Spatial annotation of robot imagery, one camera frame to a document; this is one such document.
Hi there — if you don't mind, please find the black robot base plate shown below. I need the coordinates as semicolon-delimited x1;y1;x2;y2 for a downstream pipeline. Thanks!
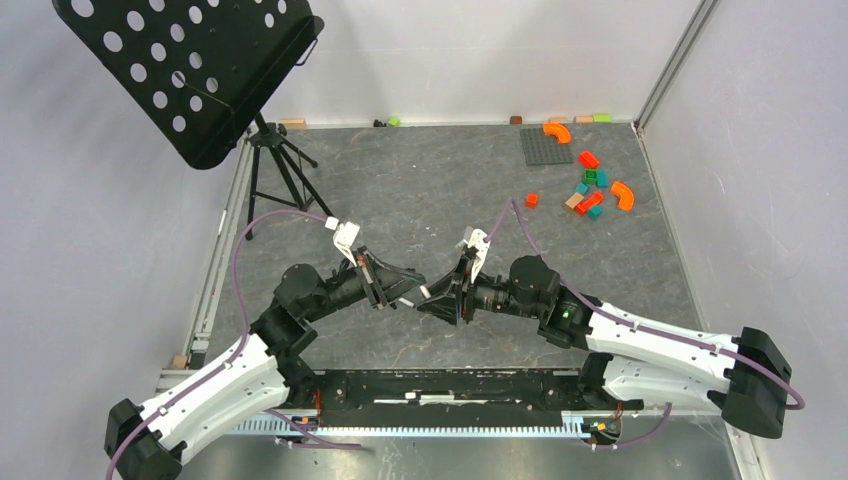
278;368;644;428

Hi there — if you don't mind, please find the wooden block at wall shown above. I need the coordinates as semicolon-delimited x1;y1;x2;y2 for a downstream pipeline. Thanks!
278;118;307;130

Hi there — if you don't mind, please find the black perforated music stand desk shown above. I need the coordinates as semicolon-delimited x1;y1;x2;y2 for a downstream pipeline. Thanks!
52;1;325;170

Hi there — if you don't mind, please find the red long brick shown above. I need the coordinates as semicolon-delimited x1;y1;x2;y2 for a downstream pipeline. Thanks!
575;191;604;216

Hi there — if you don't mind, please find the teal brick lower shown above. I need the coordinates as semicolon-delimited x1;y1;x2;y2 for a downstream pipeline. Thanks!
587;205;603;220

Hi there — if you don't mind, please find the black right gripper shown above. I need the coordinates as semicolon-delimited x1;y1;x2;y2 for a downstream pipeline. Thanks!
415;253;541;327

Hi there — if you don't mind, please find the black tripod stand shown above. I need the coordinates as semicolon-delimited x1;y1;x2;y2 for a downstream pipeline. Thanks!
245;114;341;240

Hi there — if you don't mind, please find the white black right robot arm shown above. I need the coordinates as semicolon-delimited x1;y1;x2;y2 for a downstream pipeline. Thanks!
417;256;792;439

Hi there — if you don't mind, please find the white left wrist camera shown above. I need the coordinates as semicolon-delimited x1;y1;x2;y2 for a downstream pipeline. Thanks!
324;216;361;263

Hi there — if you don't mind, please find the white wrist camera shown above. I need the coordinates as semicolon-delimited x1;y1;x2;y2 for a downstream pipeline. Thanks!
457;226;491;283
324;216;361;263

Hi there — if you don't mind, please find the green lego brick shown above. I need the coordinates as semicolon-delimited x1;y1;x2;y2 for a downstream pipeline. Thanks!
582;169;599;185

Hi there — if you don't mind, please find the tan wooden block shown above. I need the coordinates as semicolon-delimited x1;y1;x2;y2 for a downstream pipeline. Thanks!
564;193;584;210

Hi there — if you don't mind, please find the red brick upper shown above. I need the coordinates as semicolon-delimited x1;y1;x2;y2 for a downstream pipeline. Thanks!
578;151;600;170

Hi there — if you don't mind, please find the orange curved block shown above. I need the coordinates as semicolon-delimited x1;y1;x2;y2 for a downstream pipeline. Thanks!
609;181;635;212
542;122;572;145

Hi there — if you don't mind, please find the lime green block right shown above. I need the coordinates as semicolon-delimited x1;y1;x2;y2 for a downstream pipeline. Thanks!
592;113;613;124

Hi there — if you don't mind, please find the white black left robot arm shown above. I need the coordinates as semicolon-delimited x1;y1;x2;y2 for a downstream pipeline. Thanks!
104;247;426;479

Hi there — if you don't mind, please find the teal brick right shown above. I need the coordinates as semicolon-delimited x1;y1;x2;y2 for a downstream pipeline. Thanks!
596;170;609;189

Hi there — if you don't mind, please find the orange curved block top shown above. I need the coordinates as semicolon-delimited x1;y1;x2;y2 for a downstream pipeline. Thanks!
542;122;572;145

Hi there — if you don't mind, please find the orange curved block right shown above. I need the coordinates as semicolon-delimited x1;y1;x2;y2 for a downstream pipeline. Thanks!
609;181;635;212

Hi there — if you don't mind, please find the small red cube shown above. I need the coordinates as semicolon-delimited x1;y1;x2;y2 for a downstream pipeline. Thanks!
525;193;539;209

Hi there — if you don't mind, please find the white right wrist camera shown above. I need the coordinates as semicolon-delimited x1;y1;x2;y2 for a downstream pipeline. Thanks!
457;226;491;283

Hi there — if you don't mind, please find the grey lego baseplate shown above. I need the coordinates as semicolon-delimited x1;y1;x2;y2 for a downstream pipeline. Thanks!
519;128;574;166

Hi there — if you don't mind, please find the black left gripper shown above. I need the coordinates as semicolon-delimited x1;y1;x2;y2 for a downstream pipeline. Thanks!
304;245;425;322

